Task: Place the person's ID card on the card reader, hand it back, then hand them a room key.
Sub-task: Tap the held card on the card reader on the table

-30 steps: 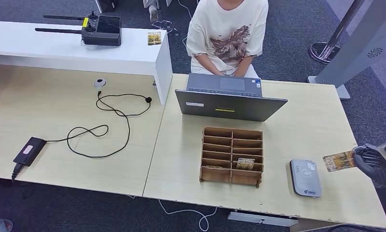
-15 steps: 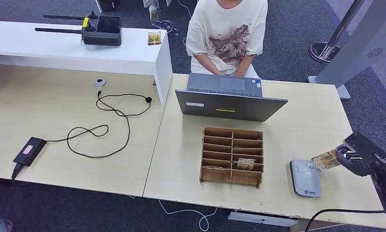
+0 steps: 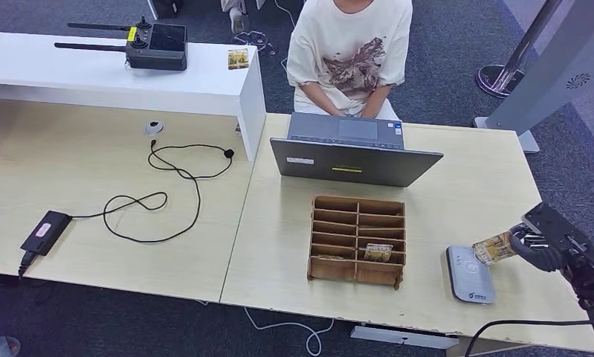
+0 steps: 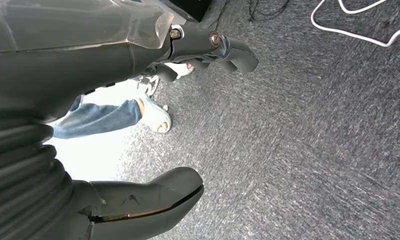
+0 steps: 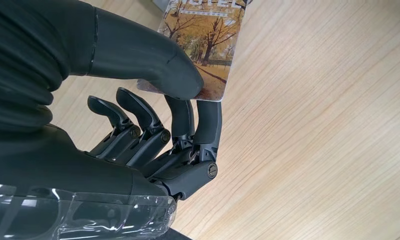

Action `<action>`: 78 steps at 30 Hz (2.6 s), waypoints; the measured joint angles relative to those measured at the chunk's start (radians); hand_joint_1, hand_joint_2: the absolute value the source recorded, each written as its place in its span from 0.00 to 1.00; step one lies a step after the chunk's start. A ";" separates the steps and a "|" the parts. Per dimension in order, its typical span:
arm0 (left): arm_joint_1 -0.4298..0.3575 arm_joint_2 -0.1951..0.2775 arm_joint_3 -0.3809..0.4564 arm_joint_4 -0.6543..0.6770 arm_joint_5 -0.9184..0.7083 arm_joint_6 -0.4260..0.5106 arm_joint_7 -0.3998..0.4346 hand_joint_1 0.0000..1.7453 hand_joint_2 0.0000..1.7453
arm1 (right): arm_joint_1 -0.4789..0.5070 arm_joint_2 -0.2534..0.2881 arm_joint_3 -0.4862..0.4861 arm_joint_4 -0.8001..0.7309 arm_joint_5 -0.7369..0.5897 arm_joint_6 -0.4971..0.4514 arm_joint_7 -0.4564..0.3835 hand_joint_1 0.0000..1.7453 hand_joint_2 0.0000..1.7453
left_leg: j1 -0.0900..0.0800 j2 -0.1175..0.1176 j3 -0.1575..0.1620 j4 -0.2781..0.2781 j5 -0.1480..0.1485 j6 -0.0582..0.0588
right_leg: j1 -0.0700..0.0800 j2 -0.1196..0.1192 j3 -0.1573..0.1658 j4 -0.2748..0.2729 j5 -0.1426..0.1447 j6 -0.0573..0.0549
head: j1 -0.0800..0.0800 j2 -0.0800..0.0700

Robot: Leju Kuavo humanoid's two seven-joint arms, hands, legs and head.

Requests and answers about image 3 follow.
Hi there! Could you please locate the black adapter cable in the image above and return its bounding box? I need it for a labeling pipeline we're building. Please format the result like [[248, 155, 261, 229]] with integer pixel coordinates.
[[71, 140, 235, 245]]

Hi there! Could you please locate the wooden card organizer box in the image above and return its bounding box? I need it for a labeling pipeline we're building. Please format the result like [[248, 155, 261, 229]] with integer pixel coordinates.
[[306, 193, 407, 291]]

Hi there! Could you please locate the grey card reader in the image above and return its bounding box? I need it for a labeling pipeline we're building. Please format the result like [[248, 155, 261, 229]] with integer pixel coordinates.
[[445, 245, 497, 306]]

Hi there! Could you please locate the chrome stanchion post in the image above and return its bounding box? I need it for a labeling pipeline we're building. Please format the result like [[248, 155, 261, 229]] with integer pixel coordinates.
[[475, 0, 564, 100]]

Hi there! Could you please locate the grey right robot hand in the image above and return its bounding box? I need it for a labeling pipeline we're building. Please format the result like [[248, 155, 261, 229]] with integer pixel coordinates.
[[508, 222, 582, 274]]

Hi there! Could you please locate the black power adapter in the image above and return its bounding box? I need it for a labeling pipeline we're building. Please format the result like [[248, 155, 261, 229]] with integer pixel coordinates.
[[20, 210, 74, 257]]

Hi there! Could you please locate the white strip under desk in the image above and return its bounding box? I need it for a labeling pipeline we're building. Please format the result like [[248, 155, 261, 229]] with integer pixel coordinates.
[[350, 325, 460, 351]]

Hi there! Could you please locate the white raised counter shelf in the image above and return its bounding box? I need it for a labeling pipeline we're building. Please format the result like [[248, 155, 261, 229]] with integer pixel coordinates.
[[0, 30, 267, 163]]

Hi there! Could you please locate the black remote controller with antennas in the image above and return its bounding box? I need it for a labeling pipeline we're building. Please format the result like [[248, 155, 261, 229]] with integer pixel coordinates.
[[54, 16, 188, 72]]

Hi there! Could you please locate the person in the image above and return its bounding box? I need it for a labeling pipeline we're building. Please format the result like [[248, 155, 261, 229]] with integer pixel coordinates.
[[285, 0, 414, 120]]

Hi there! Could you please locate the grey laptop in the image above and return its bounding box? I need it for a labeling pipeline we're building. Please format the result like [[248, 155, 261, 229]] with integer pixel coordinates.
[[269, 112, 445, 189]]

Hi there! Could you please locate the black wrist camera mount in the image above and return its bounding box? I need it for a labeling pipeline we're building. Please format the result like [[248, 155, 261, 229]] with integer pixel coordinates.
[[521, 202, 594, 257]]

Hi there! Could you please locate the grey kiosk stand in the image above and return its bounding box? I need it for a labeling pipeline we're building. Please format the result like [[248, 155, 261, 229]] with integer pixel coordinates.
[[474, 0, 594, 155]]

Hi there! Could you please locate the tangled floor cable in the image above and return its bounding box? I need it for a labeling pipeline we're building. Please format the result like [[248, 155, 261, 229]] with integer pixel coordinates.
[[232, 30, 278, 56]]

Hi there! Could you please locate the black box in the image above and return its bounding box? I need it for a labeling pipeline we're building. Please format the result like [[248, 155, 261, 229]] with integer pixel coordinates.
[[146, 0, 184, 21]]

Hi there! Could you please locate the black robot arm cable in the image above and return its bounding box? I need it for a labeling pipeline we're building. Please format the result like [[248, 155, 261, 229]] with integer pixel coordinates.
[[464, 315, 594, 357]]

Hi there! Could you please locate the black power cord plug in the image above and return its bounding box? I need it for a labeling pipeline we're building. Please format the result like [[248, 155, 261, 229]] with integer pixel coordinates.
[[17, 251, 39, 280]]

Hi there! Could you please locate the white floor cable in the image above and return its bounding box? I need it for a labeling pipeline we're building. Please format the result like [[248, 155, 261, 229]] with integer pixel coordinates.
[[242, 306, 335, 357]]

